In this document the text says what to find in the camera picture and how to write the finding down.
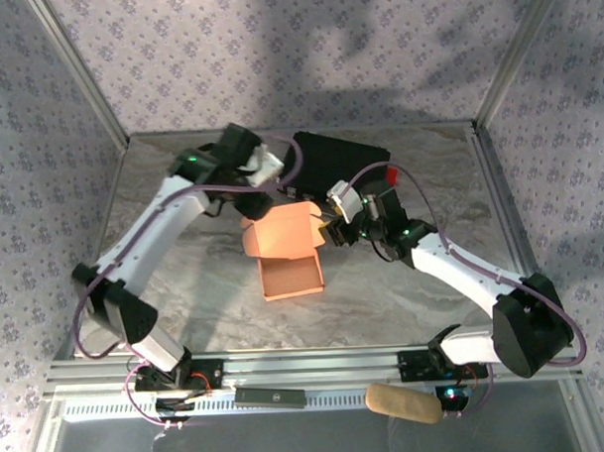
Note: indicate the aluminium frame rail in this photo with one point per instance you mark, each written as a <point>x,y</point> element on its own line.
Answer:
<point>312,367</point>

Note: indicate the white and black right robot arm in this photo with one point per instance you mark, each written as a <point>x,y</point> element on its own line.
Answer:
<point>462,275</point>

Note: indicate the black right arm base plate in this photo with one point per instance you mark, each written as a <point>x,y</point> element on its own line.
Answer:
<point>411,366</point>

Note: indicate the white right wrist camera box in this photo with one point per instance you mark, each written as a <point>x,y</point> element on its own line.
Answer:
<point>345,199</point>

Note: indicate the brown cardboard paper box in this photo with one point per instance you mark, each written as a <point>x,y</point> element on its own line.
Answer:
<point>282,231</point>

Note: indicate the black rectangular device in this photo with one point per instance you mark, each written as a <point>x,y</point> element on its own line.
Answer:
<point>271,398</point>

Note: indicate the black controller board with LED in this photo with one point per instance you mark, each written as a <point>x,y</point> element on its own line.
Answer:
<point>452,397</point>

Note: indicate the red plastic block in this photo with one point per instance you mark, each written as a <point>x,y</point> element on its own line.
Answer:
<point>392,175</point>

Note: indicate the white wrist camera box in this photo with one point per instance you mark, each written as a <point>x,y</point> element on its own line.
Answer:
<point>345,199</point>
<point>265,168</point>

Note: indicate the tan foam roll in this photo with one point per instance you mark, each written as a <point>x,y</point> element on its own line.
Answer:
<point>402,403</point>

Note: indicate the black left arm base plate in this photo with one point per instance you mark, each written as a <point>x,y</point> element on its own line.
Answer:
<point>208,375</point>

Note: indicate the black hard carrying case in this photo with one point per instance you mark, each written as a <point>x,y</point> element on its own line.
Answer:
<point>339,160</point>

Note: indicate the aluminium side rail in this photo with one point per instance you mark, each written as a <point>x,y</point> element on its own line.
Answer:
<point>500,204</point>

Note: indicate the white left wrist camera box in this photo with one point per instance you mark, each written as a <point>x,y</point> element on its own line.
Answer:
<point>265,168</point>

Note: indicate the aluminium corner post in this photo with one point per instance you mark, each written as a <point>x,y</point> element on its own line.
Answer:
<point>519,55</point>
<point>78,70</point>

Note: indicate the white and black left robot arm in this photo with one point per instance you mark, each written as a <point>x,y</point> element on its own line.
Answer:
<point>148,231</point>

